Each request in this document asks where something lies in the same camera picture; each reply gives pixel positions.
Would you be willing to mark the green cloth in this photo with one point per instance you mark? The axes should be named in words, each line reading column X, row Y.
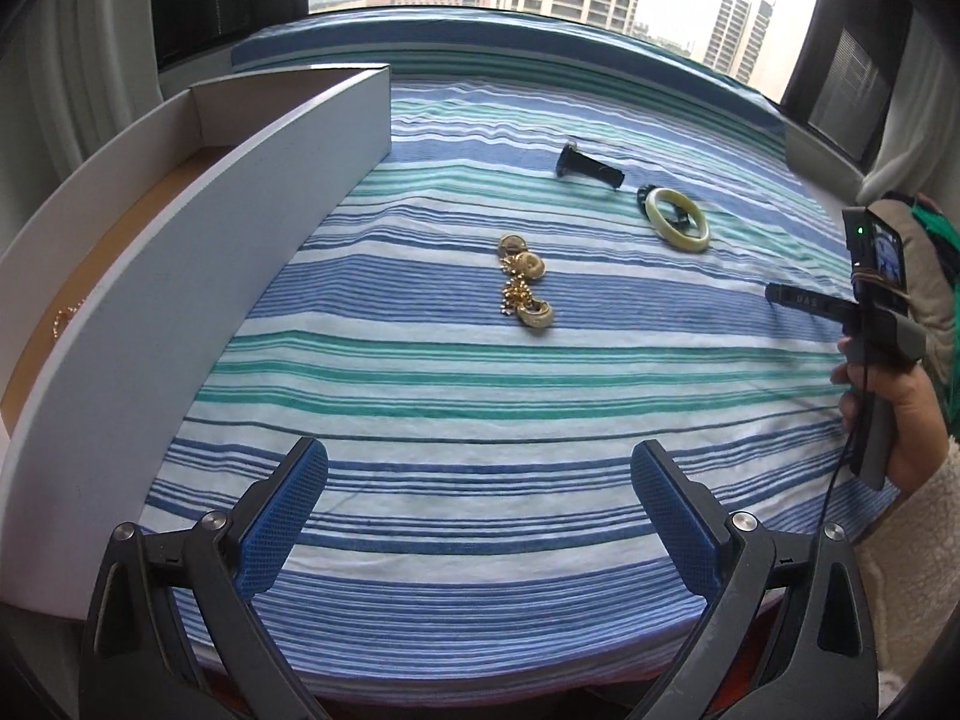
column 946, row 240

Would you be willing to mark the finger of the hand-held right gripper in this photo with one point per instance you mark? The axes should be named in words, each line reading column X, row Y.
column 810, row 301

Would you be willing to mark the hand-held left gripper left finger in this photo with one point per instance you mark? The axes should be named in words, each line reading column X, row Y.
column 281, row 510

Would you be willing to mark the blue green striped blanket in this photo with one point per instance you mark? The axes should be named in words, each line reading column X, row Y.
column 487, row 427

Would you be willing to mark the gold hoop earring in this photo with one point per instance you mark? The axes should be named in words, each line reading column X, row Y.
column 541, row 315
column 534, row 264

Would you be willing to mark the dark window blind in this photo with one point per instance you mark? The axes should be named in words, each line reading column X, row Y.
column 225, row 0
column 847, row 90

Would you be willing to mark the person's right hand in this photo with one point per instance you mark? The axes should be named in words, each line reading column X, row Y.
column 915, row 427

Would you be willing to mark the white cardboard box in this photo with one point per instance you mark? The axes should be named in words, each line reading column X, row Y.
column 210, row 240

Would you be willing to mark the black hair clip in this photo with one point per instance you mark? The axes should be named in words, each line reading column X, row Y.
column 592, row 166

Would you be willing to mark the beige cushion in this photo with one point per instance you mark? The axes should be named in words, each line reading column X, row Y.
column 926, row 277

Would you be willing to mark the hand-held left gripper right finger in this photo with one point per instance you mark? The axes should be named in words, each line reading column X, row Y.
column 675, row 514

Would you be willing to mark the slim grey high-rise building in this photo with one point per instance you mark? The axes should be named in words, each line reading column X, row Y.
column 739, row 37

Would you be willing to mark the pale green jade bangle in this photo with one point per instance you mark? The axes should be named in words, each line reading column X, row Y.
column 679, row 236

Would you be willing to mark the gold round pendant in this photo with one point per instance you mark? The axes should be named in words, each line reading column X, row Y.
column 512, row 242

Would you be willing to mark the white curtain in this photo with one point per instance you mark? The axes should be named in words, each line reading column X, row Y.
column 75, row 90
column 922, row 105

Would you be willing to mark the person's right forearm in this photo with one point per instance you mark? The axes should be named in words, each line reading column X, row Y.
column 915, row 585

